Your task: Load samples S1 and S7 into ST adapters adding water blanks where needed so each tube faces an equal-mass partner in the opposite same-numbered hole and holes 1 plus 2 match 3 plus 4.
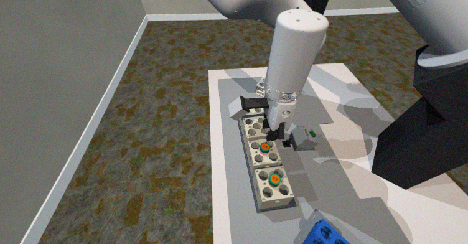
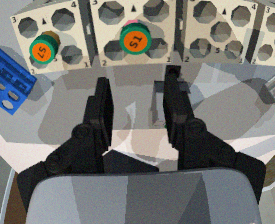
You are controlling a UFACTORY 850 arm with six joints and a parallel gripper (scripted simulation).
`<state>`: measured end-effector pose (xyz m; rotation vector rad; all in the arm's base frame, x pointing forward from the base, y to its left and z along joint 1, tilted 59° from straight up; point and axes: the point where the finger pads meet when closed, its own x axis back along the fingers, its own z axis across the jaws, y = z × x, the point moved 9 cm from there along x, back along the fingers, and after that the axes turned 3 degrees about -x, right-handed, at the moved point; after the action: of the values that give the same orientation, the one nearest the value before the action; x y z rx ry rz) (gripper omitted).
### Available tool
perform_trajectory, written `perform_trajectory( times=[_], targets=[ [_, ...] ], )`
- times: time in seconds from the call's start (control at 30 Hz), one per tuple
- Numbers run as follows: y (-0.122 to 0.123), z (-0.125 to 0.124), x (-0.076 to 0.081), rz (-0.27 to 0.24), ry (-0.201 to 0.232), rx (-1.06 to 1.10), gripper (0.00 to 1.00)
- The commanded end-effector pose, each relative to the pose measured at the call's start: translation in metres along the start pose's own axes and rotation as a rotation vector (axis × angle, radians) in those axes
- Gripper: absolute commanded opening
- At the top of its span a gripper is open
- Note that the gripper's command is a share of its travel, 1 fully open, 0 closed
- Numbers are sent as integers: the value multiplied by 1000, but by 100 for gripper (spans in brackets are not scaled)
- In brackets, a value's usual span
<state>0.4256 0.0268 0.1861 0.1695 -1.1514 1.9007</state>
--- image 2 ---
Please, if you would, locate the beige bucket adapter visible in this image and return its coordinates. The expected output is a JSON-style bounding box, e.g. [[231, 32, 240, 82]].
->
[[245, 0, 275, 66], [90, 0, 176, 67], [174, 0, 258, 64], [10, 0, 97, 75]]

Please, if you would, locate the blue tube rack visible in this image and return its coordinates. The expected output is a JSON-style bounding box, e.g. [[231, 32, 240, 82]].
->
[[0, 49, 37, 115]]

